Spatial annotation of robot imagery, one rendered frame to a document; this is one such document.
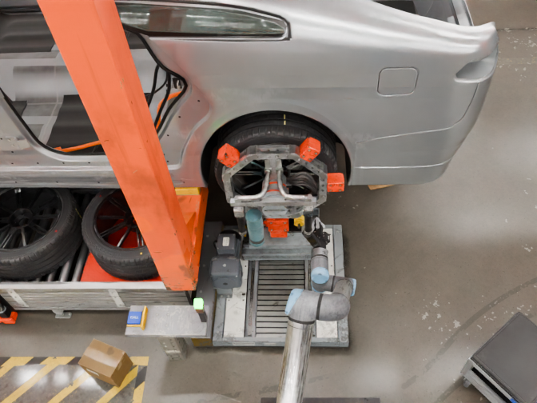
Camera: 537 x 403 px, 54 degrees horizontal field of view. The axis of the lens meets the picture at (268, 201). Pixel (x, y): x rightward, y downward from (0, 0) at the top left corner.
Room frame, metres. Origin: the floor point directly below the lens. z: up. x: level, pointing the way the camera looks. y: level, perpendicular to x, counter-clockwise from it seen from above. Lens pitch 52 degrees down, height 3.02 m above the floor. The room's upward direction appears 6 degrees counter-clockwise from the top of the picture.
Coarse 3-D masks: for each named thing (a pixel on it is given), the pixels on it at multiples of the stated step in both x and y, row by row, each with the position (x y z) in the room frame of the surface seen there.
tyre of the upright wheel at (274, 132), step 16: (256, 112) 2.01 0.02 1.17; (272, 112) 1.98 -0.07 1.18; (288, 112) 1.98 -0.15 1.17; (224, 128) 2.05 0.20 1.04; (240, 128) 1.94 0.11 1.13; (256, 128) 1.89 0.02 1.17; (272, 128) 1.87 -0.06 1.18; (288, 128) 1.87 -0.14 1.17; (304, 128) 1.89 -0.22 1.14; (320, 128) 1.94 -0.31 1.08; (224, 144) 1.93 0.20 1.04; (240, 144) 1.86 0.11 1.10; (256, 144) 1.85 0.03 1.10; (288, 144) 1.83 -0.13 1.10; (320, 144) 1.83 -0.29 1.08; (320, 160) 1.81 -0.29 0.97; (336, 160) 1.88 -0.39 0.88
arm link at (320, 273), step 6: (312, 258) 1.43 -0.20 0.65; (318, 258) 1.41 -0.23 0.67; (324, 258) 1.42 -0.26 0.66; (312, 264) 1.40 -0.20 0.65; (318, 264) 1.38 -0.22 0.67; (324, 264) 1.38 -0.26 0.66; (312, 270) 1.36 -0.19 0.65; (318, 270) 1.34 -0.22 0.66; (324, 270) 1.34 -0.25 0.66; (312, 276) 1.33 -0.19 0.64; (318, 276) 1.32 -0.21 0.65; (324, 276) 1.32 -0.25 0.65; (318, 282) 1.32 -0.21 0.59
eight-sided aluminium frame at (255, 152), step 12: (240, 156) 1.82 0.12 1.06; (252, 156) 1.76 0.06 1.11; (264, 156) 1.76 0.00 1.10; (276, 156) 1.76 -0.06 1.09; (288, 156) 1.74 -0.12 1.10; (228, 168) 1.82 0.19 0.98; (240, 168) 1.77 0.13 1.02; (312, 168) 1.74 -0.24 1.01; (324, 168) 1.76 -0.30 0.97; (228, 180) 1.78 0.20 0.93; (324, 180) 1.73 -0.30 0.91; (228, 192) 1.79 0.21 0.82; (324, 192) 1.73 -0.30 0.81; (264, 216) 1.76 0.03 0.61; (288, 216) 1.75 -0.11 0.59; (300, 216) 1.74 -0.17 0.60
